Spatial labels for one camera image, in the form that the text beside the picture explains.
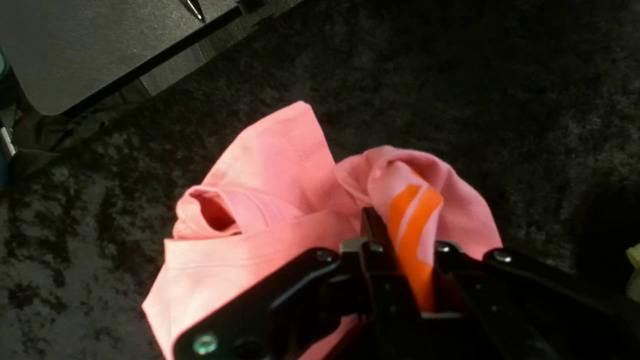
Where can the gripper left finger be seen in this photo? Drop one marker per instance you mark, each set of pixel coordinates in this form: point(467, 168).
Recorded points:
point(305, 295)

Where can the yellow-green object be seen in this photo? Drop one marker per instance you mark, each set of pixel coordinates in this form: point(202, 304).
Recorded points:
point(634, 270)

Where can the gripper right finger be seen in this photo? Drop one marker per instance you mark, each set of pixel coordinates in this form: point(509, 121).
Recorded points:
point(525, 300)

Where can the pink shirt with orange print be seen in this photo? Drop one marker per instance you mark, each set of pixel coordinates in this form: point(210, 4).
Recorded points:
point(265, 200)

